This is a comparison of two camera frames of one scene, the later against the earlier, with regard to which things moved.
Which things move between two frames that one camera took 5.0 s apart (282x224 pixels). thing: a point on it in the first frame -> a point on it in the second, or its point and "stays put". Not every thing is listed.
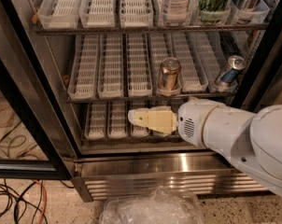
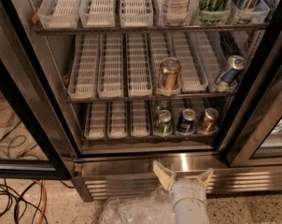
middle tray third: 139,78 stays put
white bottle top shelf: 177,7 stays put
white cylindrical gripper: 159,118 -> 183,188
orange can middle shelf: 169,74 stays put
